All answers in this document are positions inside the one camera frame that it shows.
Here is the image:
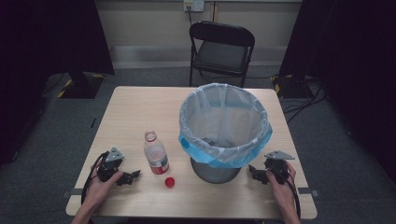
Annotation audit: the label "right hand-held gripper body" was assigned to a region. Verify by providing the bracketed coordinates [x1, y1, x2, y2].
[263, 149, 296, 185]

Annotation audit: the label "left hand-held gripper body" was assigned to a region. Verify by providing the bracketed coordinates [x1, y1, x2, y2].
[96, 147, 125, 183]

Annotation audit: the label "clear plastic bottle red label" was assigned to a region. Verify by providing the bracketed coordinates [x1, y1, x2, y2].
[143, 130, 171, 175]

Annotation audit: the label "grey trash bin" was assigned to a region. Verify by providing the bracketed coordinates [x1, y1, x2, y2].
[190, 157, 243, 185]

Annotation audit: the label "trash bin with blue bag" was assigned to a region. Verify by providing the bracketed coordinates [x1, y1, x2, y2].
[177, 82, 274, 170]

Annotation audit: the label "person's right hand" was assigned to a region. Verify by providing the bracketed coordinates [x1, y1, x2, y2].
[265, 161, 299, 217]

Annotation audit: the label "person's left hand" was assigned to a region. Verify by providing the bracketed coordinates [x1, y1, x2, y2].
[83, 160, 125, 213]

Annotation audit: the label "grey tape strip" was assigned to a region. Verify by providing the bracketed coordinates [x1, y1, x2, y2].
[297, 187, 320, 198]
[61, 188, 85, 200]

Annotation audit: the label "black stand base striped tape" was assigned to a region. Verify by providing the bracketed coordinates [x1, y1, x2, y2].
[56, 71, 106, 100]
[269, 74, 316, 100]

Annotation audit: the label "black folding chair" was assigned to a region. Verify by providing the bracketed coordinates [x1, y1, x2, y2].
[188, 21, 256, 89]

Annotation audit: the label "black curtain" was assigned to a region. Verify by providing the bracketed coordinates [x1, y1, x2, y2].
[0, 0, 116, 167]
[278, 0, 396, 185]

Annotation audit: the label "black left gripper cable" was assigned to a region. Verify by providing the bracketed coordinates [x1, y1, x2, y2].
[80, 151, 110, 205]

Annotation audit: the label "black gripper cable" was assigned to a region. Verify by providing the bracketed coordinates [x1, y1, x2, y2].
[80, 151, 110, 205]
[284, 172, 303, 219]

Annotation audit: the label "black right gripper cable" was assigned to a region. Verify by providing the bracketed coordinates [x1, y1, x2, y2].
[284, 172, 303, 219]

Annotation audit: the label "black floor cables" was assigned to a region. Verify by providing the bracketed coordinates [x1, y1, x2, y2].
[281, 78, 329, 124]

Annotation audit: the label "white wall socket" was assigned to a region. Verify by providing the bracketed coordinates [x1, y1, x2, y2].
[182, 0, 205, 13]

